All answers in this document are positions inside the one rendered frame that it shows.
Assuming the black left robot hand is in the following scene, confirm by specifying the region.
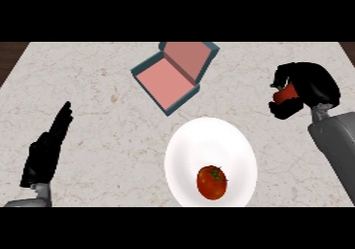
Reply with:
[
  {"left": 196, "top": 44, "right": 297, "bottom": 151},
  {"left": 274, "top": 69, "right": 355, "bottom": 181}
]
[{"left": 20, "top": 100, "right": 76, "bottom": 189}]

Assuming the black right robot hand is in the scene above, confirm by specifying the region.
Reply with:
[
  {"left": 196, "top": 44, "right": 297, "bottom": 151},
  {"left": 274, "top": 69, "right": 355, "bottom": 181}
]
[{"left": 269, "top": 61, "right": 342, "bottom": 121}]

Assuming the red bell pepper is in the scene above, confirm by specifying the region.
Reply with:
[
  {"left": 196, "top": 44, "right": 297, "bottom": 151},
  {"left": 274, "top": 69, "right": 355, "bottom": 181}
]
[{"left": 273, "top": 82, "right": 301, "bottom": 105}]

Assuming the open pink cardboard box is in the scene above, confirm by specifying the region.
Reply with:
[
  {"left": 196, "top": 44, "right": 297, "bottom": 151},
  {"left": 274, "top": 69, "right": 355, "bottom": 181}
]
[{"left": 130, "top": 42, "right": 223, "bottom": 118}]

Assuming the white plate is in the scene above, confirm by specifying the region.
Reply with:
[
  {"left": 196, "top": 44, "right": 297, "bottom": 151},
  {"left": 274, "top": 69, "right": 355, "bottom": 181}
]
[{"left": 165, "top": 117, "right": 260, "bottom": 208}]

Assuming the red tomato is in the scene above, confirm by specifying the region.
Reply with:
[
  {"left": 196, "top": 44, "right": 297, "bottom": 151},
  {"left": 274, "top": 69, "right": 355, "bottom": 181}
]
[{"left": 196, "top": 164, "right": 229, "bottom": 201}]

